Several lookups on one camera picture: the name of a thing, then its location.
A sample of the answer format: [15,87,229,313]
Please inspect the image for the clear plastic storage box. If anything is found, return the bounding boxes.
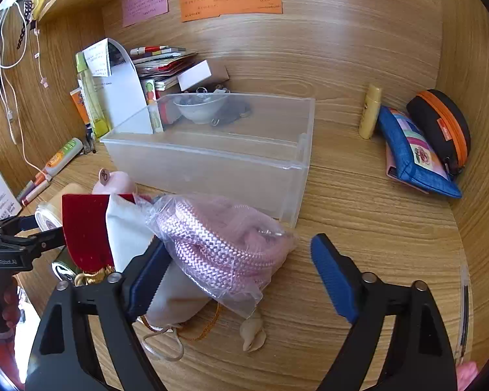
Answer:
[100,93,316,229]

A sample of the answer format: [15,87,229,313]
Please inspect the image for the stack of colourful booklets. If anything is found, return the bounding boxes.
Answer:
[130,45,198,90]

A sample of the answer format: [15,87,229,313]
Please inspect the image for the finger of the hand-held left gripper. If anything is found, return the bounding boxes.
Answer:
[0,213,40,238]
[6,226,67,254]

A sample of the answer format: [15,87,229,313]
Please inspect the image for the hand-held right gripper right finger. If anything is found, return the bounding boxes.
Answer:
[310,233,459,391]

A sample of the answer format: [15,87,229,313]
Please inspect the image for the pale yellow tube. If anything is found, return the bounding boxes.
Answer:
[359,84,382,140]

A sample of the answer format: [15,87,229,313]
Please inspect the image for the white ceramic bowl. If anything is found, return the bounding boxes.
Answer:
[173,94,229,125]

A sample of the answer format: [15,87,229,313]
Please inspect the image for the clear plastic pen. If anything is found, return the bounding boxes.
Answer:
[454,265,473,365]

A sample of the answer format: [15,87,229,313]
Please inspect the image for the white printed card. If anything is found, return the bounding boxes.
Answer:
[0,163,23,221]

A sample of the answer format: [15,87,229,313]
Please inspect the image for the orange sticky note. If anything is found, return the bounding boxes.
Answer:
[180,0,283,23]

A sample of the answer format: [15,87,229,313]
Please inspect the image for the pink rope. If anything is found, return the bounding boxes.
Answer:
[134,193,298,318]

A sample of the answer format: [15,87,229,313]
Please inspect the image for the white cloth drawstring pouch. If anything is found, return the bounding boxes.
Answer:
[104,193,213,361]

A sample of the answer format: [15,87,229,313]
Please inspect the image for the white carton coloured dots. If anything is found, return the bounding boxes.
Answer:
[144,79,166,133]

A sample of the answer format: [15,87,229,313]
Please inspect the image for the cream tape roll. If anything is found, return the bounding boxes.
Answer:
[35,183,86,233]

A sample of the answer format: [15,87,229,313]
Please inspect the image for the brown cardboard box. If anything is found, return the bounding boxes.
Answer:
[209,63,231,90]

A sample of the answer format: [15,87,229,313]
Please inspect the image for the pink sticky note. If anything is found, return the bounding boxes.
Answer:
[121,0,169,28]

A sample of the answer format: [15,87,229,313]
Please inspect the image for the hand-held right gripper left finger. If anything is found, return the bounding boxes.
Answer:
[24,236,176,391]

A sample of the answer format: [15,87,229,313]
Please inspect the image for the black beaded chain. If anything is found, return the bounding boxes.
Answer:
[18,0,34,54]

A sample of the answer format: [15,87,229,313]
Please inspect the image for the orange printed box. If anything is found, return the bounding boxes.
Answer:
[69,87,91,125]

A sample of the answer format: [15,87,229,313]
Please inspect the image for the white cable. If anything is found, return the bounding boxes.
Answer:
[0,3,46,172]

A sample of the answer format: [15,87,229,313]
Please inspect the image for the beige seashell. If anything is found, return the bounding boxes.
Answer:
[240,315,267,353]

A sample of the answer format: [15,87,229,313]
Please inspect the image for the pale pink bottle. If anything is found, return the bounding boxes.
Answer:
[92,167,137,196]

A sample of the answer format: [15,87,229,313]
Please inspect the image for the blue patchwork pouch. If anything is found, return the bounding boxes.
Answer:
[377,106,463,199]

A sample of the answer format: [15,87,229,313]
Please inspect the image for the dark green round tin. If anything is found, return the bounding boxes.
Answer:
[51,252,82,282]

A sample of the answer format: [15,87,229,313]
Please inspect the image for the yellow green bottle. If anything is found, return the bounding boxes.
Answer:
[75,51,109,137]

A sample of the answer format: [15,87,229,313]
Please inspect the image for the small white box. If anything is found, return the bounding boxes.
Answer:
[177,60,213,91]

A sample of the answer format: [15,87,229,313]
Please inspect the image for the black orange zip case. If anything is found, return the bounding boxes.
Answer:
[406,89,471,178]

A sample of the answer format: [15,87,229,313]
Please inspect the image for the metal keyring bundle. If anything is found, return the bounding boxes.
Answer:
[212,89,253,126]

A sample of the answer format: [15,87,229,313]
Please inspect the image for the person's left hand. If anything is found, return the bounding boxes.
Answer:
[0,284,26,331]

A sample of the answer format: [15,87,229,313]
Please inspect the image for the pink fluffy item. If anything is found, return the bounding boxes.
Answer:
[456,360,480,391]

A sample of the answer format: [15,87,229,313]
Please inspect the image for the red velvet pouch gold tassel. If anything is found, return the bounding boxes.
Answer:
[61,193,119,286]

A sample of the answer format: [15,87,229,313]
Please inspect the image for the wooden desktop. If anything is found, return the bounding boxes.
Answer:
[14,90,469,391]

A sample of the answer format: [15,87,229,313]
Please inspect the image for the green white tube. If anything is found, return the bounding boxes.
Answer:
[44,138,84,177]

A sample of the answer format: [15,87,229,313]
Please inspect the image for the orange white marker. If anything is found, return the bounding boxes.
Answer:
[20,179,52,208]
[17,172,53,201]

